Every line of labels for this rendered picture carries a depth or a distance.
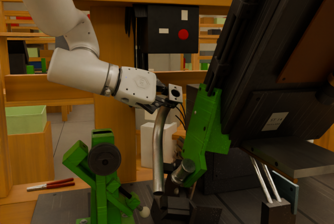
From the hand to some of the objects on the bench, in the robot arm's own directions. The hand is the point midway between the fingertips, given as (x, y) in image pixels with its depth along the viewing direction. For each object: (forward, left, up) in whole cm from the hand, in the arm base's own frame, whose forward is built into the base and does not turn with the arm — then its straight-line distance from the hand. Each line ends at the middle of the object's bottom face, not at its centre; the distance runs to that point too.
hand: (169, 97), depth 80 cm
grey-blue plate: (-11, -28, -34) cm, 45 cm away
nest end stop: (-12, 0, -31) cm, 33 cm away
